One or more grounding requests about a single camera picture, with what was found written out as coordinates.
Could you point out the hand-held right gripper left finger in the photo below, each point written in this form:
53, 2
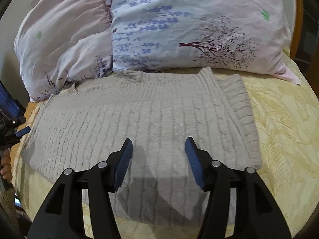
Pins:
123, 166

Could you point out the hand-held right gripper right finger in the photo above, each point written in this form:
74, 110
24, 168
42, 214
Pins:
195, 164

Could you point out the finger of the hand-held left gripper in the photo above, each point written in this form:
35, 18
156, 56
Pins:
22, 131
8, 102

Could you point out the person's left hand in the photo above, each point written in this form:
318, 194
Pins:
6, 165

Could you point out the orange under sheet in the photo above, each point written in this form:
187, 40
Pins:
30, 108

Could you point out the pink pillow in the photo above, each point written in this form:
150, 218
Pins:
62, 37

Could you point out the yellow patterned bed sheet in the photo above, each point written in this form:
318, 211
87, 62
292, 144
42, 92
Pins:
281, 134

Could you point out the floral tree print pillow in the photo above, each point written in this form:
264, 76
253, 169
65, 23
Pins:
187, 22

